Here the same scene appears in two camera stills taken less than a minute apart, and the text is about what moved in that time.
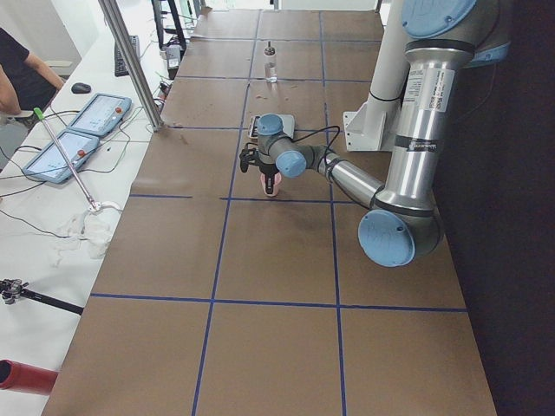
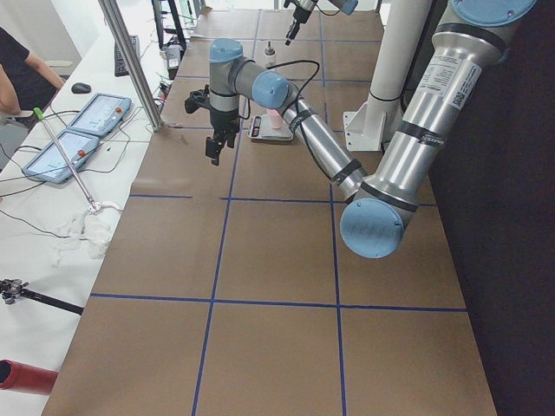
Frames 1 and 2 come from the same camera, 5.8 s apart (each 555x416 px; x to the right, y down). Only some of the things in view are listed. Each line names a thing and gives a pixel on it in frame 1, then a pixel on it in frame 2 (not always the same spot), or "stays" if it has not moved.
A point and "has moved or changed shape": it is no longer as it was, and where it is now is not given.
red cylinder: [24, 378] stays
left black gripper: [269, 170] -> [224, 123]
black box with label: [173, 60] stays
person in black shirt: [26, 82] stays
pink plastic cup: [277, 178] has moved or changed shape
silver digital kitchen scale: [288, 122] stays
